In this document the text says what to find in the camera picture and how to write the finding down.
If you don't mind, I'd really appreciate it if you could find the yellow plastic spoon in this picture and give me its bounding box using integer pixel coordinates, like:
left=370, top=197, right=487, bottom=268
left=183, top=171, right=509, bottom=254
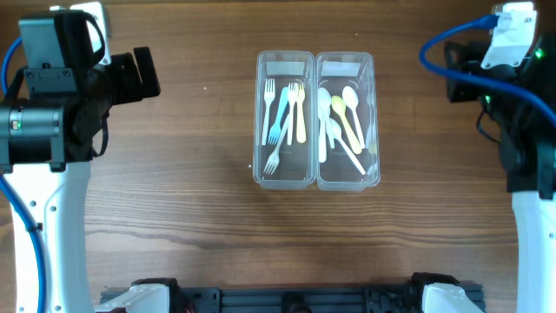
left=331, top=96, right=359, bottom=155

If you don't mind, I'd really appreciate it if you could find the white spoon thick handle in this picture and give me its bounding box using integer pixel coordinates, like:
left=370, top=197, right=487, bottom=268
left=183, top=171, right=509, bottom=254
left=328, top=117, right=367, bottom=176

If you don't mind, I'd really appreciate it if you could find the white fork crossing blue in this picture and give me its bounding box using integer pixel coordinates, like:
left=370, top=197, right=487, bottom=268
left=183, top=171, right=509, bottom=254
left=261, top=78, right=276, bottom=146

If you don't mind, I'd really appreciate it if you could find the light blue plastic fork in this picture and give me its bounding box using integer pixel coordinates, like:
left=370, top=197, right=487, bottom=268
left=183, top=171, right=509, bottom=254
left=268, top=86, right=289, bottom=144

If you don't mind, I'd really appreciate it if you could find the yellow plastic fork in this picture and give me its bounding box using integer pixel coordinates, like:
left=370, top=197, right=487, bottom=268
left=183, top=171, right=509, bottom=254
left=296, top=83, right=307, bottom=143

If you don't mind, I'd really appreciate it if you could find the white fork thin straight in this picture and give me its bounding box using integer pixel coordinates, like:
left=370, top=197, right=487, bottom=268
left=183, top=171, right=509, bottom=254
left=288, top=83, right=299, bottom=145

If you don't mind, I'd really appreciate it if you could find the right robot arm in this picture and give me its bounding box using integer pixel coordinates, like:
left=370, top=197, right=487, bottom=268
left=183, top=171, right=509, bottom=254
left=444, top=33, right=555, bottom=312

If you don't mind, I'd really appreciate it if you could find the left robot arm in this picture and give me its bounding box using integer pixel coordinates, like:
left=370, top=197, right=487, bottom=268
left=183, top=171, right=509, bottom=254
left=1, top=2, right=160, bottom=312

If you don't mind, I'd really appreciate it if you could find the right clear plastic container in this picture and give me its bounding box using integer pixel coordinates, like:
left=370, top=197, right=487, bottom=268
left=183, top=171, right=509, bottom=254
left=316, top=51, right=381, bottom=191

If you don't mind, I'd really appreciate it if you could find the clear plastic container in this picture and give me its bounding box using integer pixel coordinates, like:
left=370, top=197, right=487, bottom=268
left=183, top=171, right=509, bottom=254
left=316, top=51, right=381, bottom=191
left=253, top=50, right=317, bottom=190

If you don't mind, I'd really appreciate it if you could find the left clear plastic container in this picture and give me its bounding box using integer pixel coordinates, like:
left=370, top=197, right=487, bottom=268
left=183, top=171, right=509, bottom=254
left=253, top=50, right=317, bottom=190

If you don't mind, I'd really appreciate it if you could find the left blue cable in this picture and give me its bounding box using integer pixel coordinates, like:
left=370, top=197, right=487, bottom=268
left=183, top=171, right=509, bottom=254
left=0, top=37, right=48, bottom=313

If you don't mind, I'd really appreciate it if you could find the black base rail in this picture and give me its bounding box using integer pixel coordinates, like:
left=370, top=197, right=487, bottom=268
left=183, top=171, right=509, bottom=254
left=100, top=284, right=484, bottom=313

